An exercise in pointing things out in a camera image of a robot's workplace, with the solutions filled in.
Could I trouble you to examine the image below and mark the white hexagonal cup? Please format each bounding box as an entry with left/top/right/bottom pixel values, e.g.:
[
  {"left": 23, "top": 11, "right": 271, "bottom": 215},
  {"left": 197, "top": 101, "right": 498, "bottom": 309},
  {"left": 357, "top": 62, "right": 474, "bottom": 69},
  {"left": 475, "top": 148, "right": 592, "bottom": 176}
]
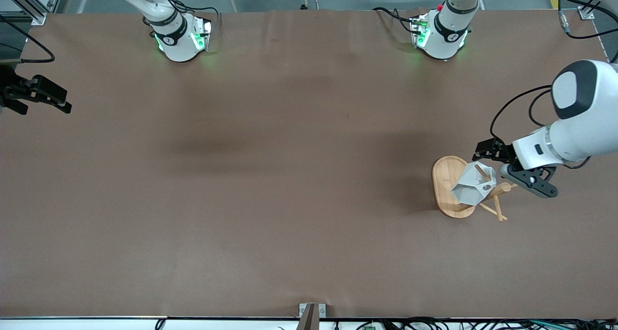
[{"left": 451, "top": 161, "right": 497, "bottom": 206}]

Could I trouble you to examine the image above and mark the wooden cup rack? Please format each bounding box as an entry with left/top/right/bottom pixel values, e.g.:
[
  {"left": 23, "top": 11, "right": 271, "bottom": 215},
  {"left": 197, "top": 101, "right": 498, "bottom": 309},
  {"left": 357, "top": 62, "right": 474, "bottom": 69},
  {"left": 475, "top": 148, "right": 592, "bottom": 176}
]
[{"left": 432, "top": 155, "right": 520, "bottom": 222}]

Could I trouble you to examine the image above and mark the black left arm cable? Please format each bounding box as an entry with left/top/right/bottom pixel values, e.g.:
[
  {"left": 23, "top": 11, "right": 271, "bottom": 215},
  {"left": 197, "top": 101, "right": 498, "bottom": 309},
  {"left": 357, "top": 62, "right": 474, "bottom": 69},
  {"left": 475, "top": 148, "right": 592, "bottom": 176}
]
[{"left": 490, "top": 84, "right": 554, "bottom": 143}]

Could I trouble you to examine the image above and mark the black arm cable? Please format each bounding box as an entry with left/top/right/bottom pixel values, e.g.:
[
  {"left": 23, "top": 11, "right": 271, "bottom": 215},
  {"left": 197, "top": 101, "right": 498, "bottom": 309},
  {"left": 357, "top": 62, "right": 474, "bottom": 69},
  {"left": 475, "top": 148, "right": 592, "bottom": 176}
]
[
  {"left": 490, "top": 84, "right": 554, "bottom": 143},
  {"left": 0, "top": 14, "right": 56, "bottom": 64}
]

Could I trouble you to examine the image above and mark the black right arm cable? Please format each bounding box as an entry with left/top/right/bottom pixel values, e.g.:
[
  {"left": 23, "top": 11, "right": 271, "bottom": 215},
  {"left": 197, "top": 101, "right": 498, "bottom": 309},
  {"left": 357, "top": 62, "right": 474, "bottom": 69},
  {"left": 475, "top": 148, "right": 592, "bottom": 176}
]
[{"left": 0, "top": 14, "right": 56, "bottom": 64}]

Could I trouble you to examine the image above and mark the aluminium frame profile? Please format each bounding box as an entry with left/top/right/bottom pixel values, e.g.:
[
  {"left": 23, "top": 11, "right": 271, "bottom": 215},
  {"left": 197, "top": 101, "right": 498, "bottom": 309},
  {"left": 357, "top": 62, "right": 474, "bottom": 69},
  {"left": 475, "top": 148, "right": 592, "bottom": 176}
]
[
  {"left": 577, "top": 0, "right": 618, "bottom": 21},
  {"left": 0, "top": 0, "right": 47, "bottom": 26}
]

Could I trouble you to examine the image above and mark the black cable with grey connector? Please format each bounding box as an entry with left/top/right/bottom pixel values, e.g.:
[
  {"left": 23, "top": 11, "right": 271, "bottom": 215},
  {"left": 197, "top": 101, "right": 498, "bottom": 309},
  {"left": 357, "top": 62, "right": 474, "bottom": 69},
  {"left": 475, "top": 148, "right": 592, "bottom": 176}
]
[{"left": 557, "top": 0, "right": 618, "bottom": 64}]

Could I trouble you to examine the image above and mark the black left base cable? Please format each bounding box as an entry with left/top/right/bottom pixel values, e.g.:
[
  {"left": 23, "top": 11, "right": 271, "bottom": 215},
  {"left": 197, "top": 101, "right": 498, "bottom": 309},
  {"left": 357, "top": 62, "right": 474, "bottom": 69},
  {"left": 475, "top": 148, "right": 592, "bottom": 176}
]
[{"left": 372, "top": 6, "right": 418, "bottom": 34}]

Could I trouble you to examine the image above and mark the black base cable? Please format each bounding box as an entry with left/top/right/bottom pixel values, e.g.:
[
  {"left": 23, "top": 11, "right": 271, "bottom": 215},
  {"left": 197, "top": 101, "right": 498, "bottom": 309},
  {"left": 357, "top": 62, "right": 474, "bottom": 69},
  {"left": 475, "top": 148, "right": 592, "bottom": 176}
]
[
  {"left": 372, "top": 6, "right": 418, "bottom": 34},
  {"left": 167, "top": 1, "right": 222, "bottom": 29}
]

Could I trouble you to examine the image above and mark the black right base cable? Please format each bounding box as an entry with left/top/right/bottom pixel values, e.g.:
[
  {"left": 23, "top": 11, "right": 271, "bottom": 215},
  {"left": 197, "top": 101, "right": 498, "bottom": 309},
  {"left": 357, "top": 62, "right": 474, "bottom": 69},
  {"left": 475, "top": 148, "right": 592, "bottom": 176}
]
[{"left": 167, "top": 1, "right": 222, "bottom": 29}]

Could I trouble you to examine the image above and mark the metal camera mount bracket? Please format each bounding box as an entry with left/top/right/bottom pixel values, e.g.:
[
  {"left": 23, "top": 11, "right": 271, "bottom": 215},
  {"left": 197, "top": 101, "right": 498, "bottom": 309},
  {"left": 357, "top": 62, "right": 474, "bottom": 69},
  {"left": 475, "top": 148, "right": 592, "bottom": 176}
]
[{"left": 295, "top": 302, "right": 327, "bottom": 330}]

